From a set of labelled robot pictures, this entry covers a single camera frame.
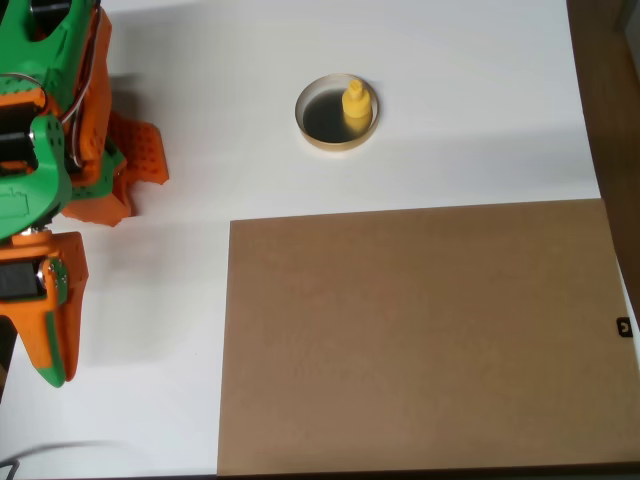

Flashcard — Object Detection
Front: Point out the small yellow figure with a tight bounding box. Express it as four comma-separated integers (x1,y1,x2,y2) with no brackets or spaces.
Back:
341,78,374,135

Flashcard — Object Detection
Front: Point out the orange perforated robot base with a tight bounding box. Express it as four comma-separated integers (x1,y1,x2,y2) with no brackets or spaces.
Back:
59,110,170,229

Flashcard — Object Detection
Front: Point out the round shallow metal bowl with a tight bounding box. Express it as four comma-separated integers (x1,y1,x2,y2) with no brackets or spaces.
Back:
293,73,381,154

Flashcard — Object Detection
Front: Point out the white sheet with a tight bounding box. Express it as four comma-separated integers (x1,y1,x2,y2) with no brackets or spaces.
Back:
0,0,640,480

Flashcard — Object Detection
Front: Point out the brown fibreboard panel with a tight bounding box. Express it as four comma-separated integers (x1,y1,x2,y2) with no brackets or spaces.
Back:
216,198,640,476

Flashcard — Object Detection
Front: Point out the dark cable on table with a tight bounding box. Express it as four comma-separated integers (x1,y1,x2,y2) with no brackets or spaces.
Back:
0,439,121,480

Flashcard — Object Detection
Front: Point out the red white black servo cable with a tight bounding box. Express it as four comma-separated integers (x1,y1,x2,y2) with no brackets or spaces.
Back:
58,0,104,166

